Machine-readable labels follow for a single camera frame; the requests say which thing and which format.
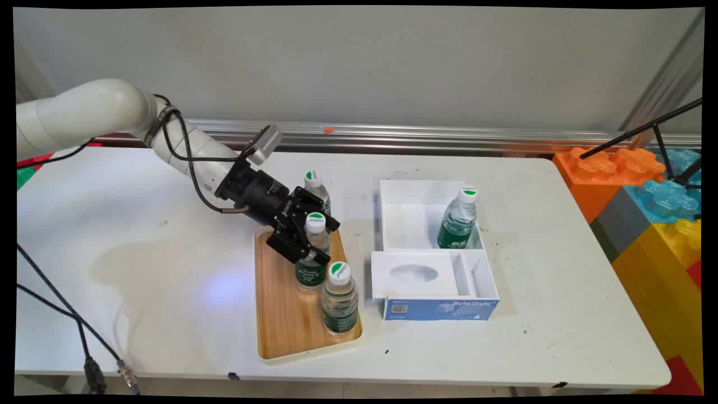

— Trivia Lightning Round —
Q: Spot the black tripod stand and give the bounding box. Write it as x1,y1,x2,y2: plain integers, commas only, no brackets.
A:
579,98,703,189

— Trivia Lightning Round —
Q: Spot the translucent blue building brick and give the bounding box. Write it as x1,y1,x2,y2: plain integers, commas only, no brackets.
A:
653,149,702,181
624,180,702,224

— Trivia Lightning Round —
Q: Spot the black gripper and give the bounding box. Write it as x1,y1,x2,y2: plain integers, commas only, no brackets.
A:
215,162,340,265

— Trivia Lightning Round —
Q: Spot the large yellow building brick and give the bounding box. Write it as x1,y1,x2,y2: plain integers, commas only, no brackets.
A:
611,224,703,360

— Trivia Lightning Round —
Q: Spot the aluminium frame post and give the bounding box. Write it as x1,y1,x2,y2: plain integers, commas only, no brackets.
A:
620,11,705,135

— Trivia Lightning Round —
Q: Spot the studded yellow building brick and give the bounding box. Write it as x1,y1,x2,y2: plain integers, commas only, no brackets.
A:
673,218,703,264

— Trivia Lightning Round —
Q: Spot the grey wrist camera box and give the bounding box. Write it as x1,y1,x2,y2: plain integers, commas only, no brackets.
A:
244,125,283,166

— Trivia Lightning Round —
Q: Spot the clear water bottle green label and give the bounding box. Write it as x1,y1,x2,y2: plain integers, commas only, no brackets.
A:
294,212,332,294
320,261,360,336
436,185,478,249
303,171,333,217

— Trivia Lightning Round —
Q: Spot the blue box base white insert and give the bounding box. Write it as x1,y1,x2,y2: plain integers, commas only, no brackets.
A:
370,249,501,322

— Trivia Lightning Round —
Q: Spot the grey building brick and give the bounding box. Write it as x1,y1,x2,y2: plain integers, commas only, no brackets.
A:
590,188,651,261

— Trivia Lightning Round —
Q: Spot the aluminium wall rail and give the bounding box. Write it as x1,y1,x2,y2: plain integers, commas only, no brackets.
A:
93,118,702,157

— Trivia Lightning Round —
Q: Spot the black cable with silver plug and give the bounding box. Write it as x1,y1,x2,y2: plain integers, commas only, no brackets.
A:
16,107,250,394

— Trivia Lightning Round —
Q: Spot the wooden tray with cream rim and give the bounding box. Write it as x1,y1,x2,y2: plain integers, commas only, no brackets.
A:
254,222,363,362

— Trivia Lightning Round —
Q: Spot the black cable strap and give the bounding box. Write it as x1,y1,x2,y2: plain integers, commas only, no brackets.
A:
144,104,181,148

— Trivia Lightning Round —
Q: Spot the large orange building brick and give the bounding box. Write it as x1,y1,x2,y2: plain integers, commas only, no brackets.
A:
553,147,666,224

